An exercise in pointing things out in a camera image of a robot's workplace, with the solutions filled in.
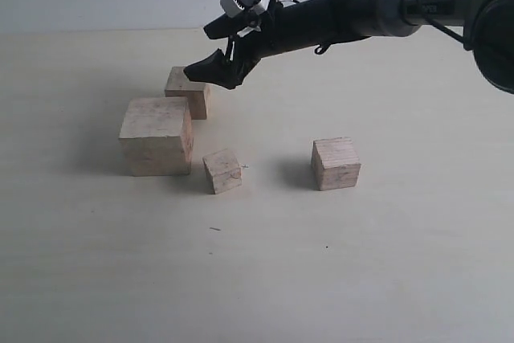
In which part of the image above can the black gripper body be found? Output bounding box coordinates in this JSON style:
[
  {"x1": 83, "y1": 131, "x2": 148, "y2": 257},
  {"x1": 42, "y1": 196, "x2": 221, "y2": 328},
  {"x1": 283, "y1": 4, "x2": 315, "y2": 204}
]
[{"x1": 231, "y1": 0, "x2": 332, "y2": 70}]

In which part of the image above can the second largest wooden cube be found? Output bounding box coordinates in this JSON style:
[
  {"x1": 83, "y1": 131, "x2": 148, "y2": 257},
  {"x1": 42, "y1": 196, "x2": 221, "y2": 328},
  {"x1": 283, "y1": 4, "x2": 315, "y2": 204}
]
[{"x1": 165, "y1": 67, "x2": 210, "y2": 120}]

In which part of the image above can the smallest wooden cube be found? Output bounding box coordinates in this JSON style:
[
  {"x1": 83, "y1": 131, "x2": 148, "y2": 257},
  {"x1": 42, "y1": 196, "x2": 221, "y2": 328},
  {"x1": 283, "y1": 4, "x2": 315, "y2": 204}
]
[{"x1": 202, "y1": 149, "x2": 243, "y2": 194}]

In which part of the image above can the third largest wooden cube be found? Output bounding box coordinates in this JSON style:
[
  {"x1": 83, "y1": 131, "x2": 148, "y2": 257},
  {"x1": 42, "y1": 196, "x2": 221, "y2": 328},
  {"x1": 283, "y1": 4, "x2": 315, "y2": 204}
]
[{"x1": 311, "y1": 137, "x2": 361, "y2": 191}]

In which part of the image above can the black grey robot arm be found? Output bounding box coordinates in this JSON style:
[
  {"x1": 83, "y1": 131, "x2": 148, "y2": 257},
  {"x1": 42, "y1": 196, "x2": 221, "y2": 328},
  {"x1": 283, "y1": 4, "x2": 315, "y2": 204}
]
[{"x1": 184, "y1": 0, "x2": 513, "y2": 93}]

